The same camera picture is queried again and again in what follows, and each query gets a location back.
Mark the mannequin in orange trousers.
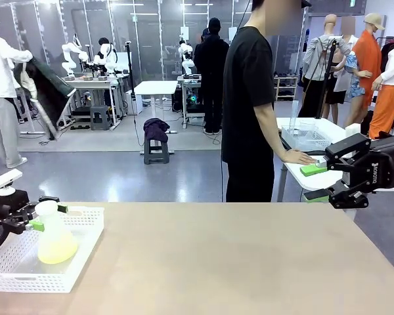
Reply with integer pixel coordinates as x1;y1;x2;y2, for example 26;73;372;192
368;31;394;141

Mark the white standing table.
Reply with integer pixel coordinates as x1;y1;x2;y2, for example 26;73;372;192
134;80;179;156

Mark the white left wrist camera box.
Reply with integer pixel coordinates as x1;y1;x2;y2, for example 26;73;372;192
0;169;24;198

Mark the dark grey stool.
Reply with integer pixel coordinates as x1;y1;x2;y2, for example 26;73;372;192
143;131;171;165

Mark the white side table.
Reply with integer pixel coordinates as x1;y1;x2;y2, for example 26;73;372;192
275;116;358;203

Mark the mannequin in grey shirt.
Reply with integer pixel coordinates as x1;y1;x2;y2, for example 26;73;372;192
301;14;353;119

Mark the mannequin in orange dress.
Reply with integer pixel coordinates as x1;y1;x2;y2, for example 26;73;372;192
350;12;387;110

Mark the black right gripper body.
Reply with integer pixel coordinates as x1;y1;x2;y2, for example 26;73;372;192
343;133;394;195

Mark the person's right forearm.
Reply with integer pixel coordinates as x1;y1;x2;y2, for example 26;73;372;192
254;104;293;159

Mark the black tripod stand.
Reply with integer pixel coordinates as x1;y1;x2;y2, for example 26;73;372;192
314;35;339;119

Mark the dark green mat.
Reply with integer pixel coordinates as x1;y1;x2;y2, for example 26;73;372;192
14;55;77;141

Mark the purple cloth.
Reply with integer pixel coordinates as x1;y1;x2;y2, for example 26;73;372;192
142;117;171;143

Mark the black camera pole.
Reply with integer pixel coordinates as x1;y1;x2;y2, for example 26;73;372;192
124;40;136;115

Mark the person in black t-shirt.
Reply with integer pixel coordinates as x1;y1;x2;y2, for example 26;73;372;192
221;0;313;203

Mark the grey step stool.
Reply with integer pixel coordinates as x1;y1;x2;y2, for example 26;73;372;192
89;104;113;131

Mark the person in blue patterned dress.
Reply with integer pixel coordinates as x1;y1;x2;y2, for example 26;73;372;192
334;15;362;110

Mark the translucent conical flask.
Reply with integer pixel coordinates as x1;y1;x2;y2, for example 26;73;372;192
35;200;79;264

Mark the person in white shirt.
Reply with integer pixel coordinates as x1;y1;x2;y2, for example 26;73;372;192
0;16;33;169

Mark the person's right hand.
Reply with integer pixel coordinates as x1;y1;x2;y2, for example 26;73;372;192
282;148;317;166

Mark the standing person in black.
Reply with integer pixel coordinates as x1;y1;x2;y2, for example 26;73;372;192
193;17;231;136

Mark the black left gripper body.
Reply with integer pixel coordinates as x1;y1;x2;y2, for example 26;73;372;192
0;188;37;235

